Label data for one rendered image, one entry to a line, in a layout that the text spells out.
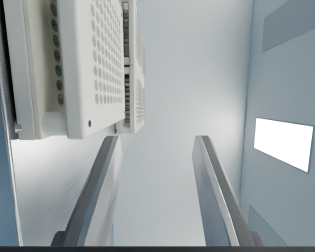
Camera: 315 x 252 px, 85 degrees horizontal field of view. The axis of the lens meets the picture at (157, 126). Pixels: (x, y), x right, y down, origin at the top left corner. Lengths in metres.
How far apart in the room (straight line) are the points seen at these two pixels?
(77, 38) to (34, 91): 0.07
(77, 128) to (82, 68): 0.06
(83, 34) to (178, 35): 3.69
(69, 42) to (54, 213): 0.23
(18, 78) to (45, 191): 0.15
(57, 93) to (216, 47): 3.82
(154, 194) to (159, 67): 2.77
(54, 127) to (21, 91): 0.05
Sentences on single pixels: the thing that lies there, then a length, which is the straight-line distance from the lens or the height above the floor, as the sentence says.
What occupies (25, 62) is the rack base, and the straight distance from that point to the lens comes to 0.22.
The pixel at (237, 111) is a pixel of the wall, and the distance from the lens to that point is 4.02.
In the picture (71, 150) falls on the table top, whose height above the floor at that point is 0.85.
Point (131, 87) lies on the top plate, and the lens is 0.63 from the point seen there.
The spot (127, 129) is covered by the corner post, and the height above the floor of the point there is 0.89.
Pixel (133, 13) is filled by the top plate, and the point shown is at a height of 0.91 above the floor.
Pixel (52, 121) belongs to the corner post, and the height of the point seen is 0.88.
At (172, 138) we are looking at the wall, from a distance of 3.72.
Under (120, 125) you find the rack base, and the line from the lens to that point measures 0.64.
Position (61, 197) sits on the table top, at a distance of 0.33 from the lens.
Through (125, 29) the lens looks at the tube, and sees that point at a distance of 0.73.
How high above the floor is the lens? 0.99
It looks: 1 degrees up
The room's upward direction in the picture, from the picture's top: 90 degrees clockwise
